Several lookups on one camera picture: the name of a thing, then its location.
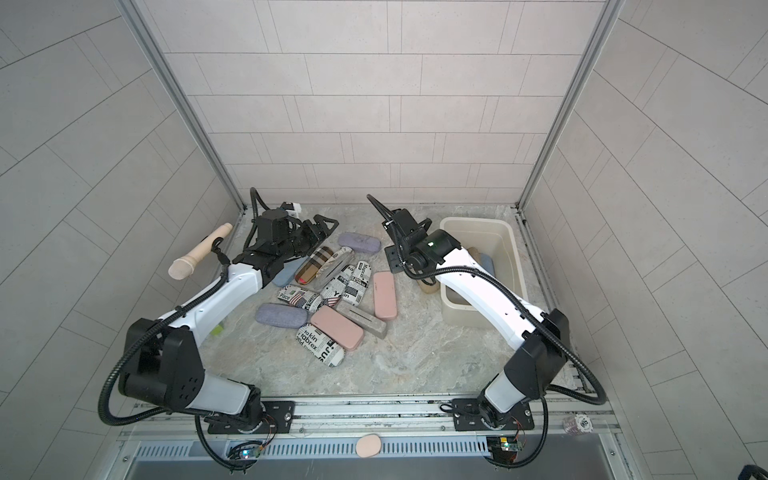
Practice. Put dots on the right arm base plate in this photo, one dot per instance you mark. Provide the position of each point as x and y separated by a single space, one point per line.
474 414

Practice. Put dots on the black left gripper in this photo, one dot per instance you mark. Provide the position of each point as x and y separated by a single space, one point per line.
313 238

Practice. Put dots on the beige microphone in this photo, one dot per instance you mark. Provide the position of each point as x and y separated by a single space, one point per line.
185 265

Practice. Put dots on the light blue glasses case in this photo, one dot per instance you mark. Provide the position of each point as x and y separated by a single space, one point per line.
287 274

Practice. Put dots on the grey rectangular case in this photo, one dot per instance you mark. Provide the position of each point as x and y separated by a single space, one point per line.
368 322

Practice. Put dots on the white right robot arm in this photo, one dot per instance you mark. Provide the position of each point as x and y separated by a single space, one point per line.
541 340

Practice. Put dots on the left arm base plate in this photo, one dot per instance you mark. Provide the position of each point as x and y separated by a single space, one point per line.
267 417

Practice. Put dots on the pink case front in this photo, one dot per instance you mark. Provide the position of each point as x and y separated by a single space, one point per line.
339 328

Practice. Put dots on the purple case near wall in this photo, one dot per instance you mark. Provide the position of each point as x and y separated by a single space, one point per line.
360 243

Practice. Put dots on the aluminium rail frame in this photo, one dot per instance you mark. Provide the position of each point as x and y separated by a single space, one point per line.
388 415

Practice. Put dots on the small round sticker tag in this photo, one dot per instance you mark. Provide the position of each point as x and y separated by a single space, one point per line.
578 424

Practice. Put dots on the black microphone stand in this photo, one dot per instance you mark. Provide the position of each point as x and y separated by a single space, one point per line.
216 249

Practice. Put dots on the right circuit board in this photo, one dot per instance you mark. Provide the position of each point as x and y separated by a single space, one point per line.
505 447

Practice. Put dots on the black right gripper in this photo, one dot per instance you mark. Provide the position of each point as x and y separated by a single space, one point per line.
394 259

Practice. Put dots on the pink oval tag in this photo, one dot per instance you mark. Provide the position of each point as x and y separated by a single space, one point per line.
368 446

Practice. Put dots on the flag newspaper glasses case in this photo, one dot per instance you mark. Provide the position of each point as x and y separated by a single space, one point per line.
300 298

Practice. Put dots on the plaid glasses case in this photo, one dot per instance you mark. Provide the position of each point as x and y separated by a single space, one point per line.
311 266

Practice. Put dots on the purple case front left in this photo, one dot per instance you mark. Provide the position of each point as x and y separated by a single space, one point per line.
281 316

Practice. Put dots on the light grey slit case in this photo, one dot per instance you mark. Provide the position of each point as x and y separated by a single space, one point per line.
332 267

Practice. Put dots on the cream plastic storage box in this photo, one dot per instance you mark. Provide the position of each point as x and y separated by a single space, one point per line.
496 239

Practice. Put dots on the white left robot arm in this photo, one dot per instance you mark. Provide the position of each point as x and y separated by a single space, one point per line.
161 370

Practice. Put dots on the circuit board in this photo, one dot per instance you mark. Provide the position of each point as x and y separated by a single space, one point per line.
246 451
505 447

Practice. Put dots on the brown tan glasses case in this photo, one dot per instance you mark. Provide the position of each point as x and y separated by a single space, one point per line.
475 254

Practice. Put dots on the magazine print glasses case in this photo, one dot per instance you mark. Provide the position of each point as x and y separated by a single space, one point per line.
358 283

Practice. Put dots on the left circuit board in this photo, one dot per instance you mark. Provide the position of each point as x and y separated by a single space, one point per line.
246 451

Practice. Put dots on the newspaper case front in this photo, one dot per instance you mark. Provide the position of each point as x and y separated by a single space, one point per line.
325 349

